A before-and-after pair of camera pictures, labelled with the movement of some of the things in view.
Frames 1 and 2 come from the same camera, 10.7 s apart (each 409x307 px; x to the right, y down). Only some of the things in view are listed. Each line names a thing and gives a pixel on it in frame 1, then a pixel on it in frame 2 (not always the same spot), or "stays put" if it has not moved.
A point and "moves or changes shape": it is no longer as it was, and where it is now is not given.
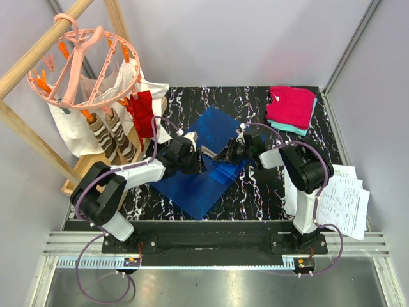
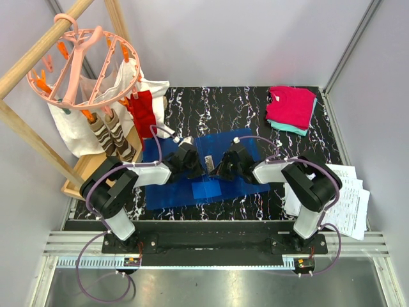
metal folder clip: (208, 151) to (209, 164)
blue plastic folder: (197, 192) moves or changes shape
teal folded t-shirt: (287, 127) stays put
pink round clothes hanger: (87, 70) stays put
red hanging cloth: (139, 105) stays put
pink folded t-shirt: (291, 105) stays put
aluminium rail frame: (69, 249) stays put
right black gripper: (227, 153) to (223, 168)
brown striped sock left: (103, 136) stays put
